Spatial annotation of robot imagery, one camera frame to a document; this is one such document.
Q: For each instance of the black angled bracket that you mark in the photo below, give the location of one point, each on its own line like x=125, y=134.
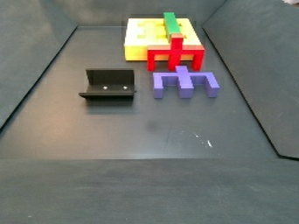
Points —
x=110, y=83

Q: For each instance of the purple comb-shaped block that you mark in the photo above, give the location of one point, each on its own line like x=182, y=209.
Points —
x=186, y=81

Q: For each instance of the yellow slotted board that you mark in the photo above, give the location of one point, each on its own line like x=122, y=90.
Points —
x=147, y=32

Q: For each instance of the red comb-shaped block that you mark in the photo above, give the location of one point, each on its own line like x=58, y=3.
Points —
x=174, y=51

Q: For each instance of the green rectangular bar block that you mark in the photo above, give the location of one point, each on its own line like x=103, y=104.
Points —
x=171, y=24

